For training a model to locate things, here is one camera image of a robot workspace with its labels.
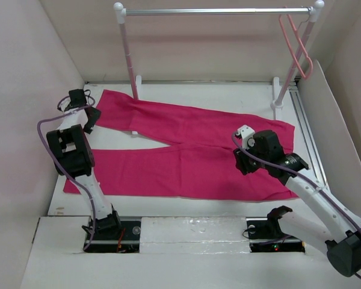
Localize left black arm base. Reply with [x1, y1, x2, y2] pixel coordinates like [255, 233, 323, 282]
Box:
[82, 218, 141, 253]

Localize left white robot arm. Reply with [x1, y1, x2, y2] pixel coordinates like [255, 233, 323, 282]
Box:
[46, 89, 122, 239]

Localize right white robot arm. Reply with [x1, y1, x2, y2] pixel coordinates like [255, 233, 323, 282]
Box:
[232, 125, 361, 280]

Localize pink trousers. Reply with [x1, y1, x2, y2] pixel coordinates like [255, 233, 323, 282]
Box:
[62, 89, 300, 200]

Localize white clothes rack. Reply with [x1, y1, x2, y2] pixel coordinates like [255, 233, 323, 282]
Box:
[113, 0, 326, 138]

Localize pink plastic hanger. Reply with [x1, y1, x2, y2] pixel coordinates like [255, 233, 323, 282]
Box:
[278, 14, 313, 79]

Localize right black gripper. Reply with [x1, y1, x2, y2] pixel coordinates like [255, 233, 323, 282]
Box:
[233, 138, 269, 175]

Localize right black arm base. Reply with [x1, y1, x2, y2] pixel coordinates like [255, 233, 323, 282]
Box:
[242, 206, 306, 253]

